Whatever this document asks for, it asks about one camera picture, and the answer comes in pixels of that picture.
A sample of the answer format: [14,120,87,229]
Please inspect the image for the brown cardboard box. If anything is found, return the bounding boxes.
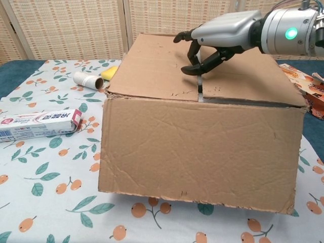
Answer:
[97,32,310,216]

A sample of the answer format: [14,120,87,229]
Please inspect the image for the white cardboard tube roll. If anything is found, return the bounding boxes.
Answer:
[73,71,104,91]

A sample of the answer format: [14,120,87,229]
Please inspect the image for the orange snack package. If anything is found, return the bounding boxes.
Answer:
[278,63,324,119]

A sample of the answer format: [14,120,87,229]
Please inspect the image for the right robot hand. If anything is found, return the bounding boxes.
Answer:
[173,10,264,76]

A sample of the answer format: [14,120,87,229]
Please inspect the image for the pink white toothpaste box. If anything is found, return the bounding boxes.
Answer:
[0,108,84,144]

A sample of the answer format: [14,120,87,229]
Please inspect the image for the yellow sponge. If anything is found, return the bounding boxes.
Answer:
[101,65,119,82]

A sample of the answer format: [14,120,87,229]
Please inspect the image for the floral tablecloth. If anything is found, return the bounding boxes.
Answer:
[0,59,324,243]

